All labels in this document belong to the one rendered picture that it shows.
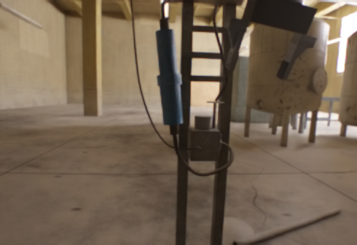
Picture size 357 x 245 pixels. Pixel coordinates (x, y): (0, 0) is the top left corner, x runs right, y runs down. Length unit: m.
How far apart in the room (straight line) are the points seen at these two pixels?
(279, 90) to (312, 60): 0.68
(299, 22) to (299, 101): 3.24
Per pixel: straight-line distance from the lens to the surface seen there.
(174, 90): 0.53
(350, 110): 5.39
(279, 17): 0.48
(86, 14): 8.13
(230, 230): 1.34
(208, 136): 0.59
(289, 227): 1.47
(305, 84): 3.76
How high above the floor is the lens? 0.78
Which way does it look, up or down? 7 degrees down
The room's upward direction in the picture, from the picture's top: 2 degrees clockwise
